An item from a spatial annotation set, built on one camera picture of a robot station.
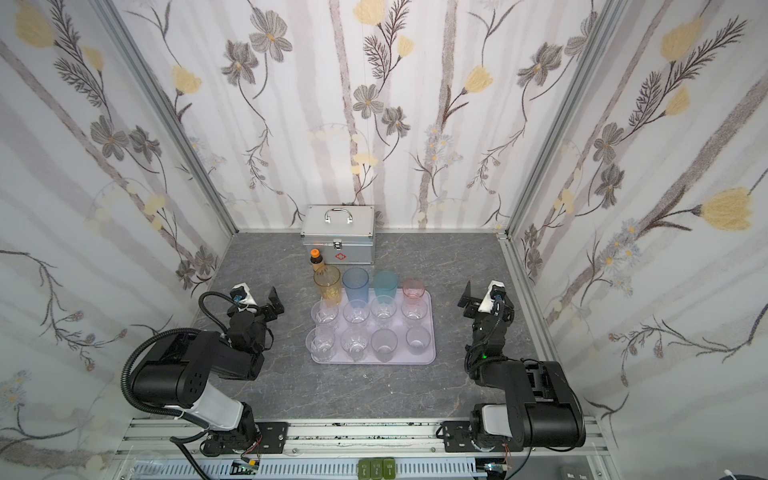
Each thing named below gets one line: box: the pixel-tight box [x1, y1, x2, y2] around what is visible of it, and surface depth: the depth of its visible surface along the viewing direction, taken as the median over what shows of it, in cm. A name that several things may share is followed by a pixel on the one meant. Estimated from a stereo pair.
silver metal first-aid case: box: [300, 204, 375, 265], surface depth 105 cm
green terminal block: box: [358, 457, 397, 480], surface depth 70 cm
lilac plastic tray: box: [310, 288, 436, 365], surface depth 90 cm
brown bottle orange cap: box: [310, 248, 323, 264], surface depth 103 cm
